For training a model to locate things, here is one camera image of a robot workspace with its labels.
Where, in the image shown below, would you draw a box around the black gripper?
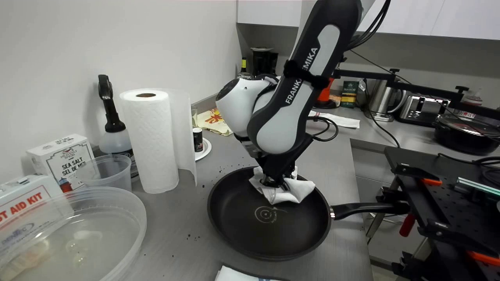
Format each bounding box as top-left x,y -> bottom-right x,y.
258,155 -> 301,191

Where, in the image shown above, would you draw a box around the white towel blue stripes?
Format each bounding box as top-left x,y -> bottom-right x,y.
247,164 -> 318,206
215,264 -> 263,281

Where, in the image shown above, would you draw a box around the black frying pan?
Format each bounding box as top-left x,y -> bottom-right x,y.
207,166 -> 413,262

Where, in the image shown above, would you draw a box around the white paper towel roll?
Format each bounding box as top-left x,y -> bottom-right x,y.
118,88 -> 199,195

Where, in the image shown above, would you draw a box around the white round plate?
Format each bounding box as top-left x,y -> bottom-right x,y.
193,136 -> 215,162

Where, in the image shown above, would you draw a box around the folded white cloth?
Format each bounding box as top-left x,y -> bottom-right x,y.
310,109 -> 363,131

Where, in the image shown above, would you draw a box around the dark spice jar white lid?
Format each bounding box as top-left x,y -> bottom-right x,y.
191,127 -> 205,155

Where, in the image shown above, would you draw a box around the yellow printed bag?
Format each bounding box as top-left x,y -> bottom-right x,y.
193,108 -> 235,137

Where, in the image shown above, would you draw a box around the red moka pot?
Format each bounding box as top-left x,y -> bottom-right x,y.
316,77 -> 338,105

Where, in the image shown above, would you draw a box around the yellow green box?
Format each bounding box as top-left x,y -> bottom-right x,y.
340,78 -> 368,108

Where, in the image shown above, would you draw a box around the clear bottle yellow cap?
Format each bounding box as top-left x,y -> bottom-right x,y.
235,58 -> 254,84

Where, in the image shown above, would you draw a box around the black coffee machine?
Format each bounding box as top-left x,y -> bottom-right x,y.
249,45 -> 282,80

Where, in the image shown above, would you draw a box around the silver electric kettle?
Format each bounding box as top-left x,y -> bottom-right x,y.
368,78 -> 407,119

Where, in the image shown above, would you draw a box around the silver toaster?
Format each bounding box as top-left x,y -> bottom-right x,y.
399,92 -> 451,127

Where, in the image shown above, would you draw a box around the small clear plastic container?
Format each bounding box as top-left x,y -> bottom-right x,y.
77,153 -> 133,194

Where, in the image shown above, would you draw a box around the spray bottle black trigger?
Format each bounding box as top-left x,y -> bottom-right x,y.
96,73 -> 133,156

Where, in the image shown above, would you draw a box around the black breadboard table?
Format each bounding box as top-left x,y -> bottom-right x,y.
374,147 -> 500,281

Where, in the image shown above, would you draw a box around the large clear plastic bowl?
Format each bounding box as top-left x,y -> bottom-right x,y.
0,186 -> 149,281

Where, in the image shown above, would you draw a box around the black round pot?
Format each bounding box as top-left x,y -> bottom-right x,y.
433,109 -> 500,156

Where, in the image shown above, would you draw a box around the green LED light strip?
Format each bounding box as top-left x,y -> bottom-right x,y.
455,175 -> 500,198

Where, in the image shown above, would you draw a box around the white sea salt box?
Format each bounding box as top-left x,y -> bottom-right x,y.
26,133 -> 101,195

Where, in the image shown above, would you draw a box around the white first aid kit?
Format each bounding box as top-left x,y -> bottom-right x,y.
0,175 -> 76,251

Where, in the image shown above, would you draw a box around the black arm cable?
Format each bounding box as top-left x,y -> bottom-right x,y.
305,0 -> 396,144

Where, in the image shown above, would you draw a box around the black power cable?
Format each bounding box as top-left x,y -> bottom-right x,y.
363,106 -> 404,152

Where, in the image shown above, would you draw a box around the black clamp orange handle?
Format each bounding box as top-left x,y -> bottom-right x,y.
390,162 -> 446,192
465,248 -> 500,269
374,186 -> 419,239

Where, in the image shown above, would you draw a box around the white wall cabinet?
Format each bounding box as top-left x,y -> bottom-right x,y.
237,0 -> 500,42

